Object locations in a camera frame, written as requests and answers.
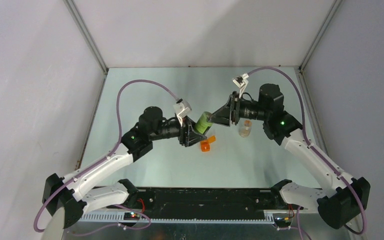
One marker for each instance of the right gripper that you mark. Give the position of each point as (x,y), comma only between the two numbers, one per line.
(222,116)

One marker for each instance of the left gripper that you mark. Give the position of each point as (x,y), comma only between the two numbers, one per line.
(188,136)

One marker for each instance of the green pill bottle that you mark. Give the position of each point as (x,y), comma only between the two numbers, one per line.
(203,124)

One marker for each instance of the orange pill box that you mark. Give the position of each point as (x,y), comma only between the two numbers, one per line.
(205,145)

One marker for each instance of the clear pill bottle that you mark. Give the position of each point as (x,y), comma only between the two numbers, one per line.
(245,128)

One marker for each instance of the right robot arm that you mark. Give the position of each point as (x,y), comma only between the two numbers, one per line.
(340,197)

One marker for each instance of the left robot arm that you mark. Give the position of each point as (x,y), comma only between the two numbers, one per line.
(77,193)

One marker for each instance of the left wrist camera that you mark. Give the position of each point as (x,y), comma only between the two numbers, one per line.
(181,109)

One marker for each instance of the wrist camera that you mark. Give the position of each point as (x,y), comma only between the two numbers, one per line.
(241,82)
(181,109)

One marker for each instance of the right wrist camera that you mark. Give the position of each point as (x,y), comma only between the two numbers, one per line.
(241,82)

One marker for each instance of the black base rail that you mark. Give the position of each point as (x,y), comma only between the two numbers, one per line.
(210,205)

